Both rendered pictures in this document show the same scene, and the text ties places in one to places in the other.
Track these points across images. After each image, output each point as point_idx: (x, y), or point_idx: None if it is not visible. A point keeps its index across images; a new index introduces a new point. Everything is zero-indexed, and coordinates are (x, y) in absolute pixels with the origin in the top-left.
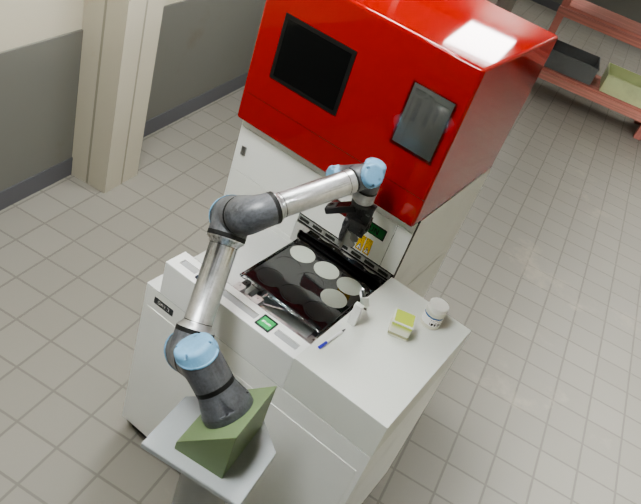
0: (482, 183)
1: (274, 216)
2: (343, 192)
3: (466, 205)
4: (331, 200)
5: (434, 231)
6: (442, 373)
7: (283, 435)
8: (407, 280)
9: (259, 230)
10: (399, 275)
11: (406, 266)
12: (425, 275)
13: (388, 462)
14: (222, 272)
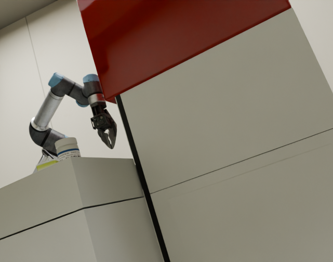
0: (296, 29)
1: (29, 125)
2: (46, 97)
3: (279, 65)
4: (45, 105)
5: (189, 105)
6: (56, 222)
7: None
8: (200, 174)
9: (31, 136)
10: (152, 159)
11: (159, 148)
12: (287, 180)
13: None
14: (35, 168)
